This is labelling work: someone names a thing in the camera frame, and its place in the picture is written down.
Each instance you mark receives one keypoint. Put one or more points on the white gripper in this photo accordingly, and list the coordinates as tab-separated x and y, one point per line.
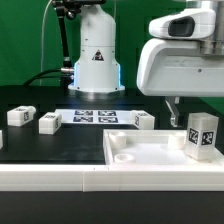
176	68

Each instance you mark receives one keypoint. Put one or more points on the white square tabletop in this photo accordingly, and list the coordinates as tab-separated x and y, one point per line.
151	147

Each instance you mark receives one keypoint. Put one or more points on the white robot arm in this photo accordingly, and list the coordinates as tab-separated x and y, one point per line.
97	73

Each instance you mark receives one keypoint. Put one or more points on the white marker sheet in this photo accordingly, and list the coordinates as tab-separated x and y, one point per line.
79	116

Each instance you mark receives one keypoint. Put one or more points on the white U-shaped fence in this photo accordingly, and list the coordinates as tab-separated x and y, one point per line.
105	177

